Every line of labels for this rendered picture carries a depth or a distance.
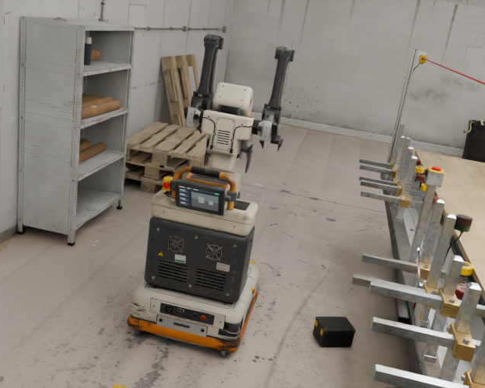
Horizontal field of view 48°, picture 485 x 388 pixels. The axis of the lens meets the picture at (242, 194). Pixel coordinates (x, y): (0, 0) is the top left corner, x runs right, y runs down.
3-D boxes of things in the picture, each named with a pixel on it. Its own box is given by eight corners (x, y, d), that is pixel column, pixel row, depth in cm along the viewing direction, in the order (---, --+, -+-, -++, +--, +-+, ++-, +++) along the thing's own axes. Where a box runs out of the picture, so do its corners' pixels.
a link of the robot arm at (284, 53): (275, 41, 308) (292, 45, 307) (278, 46, 321) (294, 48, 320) (260, 120, 314) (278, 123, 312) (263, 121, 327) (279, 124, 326)
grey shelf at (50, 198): (16, 233, 402) (19, 15, 353) (75, 199, 486) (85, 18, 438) (72, 246, 395) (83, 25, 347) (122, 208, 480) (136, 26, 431)
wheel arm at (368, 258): (361, 263, 237) (363, 254, 236) (361, 260, 240) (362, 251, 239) (463, 285, 231) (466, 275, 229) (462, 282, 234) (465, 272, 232)
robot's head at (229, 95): (247, 107, 298) (253, 85, 304) (210, 101, 301) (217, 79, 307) (249, 122, 311) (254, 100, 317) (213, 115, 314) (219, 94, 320)
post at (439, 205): (409, 300, 242) (436, 199, 227) (409, 297, 245) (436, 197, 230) (417, 302, 241) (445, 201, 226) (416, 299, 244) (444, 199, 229)
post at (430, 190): (405, 271, 265) (427, 184, 251) (404, 267, 269) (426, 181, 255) (414, 273, 264) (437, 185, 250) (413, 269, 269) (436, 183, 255)
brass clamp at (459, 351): (451, 358, 157) (456, 342, 155) (443, 333, 170) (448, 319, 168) (473, 362, 156) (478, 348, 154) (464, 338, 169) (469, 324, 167)
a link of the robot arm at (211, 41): (202, 30, 314) (219, 33, 312) (208, 34, 327) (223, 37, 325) (189, 108, 320) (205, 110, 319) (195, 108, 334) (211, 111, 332)
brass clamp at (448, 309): (439, 315, 180) (443, 302, 179) (433, 296, 193) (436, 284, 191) (457, 319, 179) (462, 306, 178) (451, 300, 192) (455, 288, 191)
